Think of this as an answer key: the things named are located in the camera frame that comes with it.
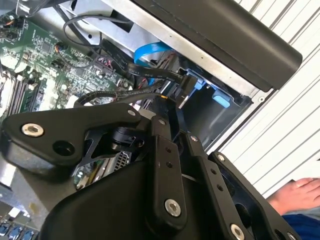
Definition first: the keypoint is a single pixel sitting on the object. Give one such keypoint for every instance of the person's hand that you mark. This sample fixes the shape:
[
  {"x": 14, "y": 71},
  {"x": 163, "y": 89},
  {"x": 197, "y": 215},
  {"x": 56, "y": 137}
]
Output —
[{"x": 295, "y": 195}]

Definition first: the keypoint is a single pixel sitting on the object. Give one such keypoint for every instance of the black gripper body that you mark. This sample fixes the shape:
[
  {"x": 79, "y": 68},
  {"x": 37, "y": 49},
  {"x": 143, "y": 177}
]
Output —
[{"x": 112, "y": 212}]

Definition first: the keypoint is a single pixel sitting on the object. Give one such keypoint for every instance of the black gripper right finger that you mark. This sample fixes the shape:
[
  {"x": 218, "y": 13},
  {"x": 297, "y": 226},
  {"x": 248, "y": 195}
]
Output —
[{"x": 212, "y": 175}]

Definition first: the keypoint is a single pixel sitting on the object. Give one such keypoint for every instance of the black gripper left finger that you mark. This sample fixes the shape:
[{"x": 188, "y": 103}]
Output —
[{"x": 50, "y": 130}]

